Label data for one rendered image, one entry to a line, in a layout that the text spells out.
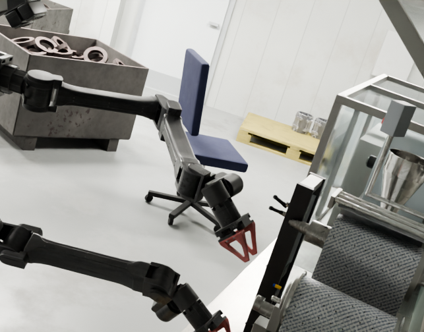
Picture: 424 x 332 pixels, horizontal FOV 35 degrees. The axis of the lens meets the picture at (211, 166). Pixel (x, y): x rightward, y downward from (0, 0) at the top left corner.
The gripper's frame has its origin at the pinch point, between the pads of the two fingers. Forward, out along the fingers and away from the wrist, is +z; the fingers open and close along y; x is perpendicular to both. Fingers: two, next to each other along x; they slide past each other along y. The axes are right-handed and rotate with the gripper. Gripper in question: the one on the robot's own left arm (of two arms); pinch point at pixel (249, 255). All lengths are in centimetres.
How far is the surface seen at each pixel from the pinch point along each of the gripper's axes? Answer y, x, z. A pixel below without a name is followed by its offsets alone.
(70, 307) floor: -131, -169, -1
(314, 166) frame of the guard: -97, -4, -7
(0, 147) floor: -273, -274, -131
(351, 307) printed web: 1.9, 17.2, 21.0
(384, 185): -69, 22, 7
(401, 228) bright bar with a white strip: -24.3, 30.1, 14.2
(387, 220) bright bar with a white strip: -24.4, 28.1, 10.7
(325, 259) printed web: -18.2, 10.1, 12.0
